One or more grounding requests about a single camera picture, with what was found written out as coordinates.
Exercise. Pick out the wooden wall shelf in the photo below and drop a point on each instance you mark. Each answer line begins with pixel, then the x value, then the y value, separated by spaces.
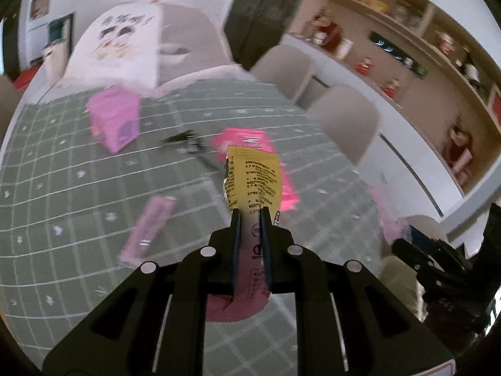
pixel 430 78

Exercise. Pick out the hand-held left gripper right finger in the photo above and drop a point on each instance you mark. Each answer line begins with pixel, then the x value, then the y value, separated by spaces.
pixel 264 243

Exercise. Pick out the beige chair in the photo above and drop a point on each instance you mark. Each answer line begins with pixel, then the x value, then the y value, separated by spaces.
pixel 191 39
pixel 344 117
pixel 8 102
pixel 285 70

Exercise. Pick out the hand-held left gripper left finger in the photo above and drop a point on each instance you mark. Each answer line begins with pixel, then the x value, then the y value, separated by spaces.
pixel 236 243

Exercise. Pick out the dark wrapper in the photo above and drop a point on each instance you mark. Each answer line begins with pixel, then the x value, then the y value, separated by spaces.
pixel 182 139

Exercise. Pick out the green grid tablecloth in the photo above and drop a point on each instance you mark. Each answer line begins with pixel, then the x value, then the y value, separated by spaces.
pixel 78 203

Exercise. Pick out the black cabinet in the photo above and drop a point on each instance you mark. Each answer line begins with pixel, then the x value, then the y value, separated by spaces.
pixel 258 11

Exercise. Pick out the pink bin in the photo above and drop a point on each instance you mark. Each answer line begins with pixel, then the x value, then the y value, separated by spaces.
pixel 113 121

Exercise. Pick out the bright pink packet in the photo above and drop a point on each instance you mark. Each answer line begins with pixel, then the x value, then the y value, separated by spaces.
pixel 287 188

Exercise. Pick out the small framed wall picture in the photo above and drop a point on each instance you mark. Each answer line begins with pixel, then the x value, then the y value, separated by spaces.
pixel 41 4

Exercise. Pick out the slim light pink wrapper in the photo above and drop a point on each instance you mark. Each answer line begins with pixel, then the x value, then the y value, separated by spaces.
pixel 146 227

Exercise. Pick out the white printed bag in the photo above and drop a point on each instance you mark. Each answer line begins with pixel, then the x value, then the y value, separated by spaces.
pixel 117 43

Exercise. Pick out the small red figurine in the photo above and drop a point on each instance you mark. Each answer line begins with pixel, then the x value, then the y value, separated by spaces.
pixel 364 64
pixel 391 86

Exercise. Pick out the red and white figurine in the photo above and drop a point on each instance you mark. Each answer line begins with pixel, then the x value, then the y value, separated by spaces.
pixel 327 27

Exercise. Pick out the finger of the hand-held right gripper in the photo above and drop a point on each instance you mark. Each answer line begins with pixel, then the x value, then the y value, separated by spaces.
pixel 422 252

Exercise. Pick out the large red figurine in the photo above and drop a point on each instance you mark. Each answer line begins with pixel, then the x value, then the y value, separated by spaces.
pixel 458 145

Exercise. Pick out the yellow and pink snack wrapper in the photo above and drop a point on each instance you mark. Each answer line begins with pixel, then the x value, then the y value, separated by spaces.
pixel 254 180

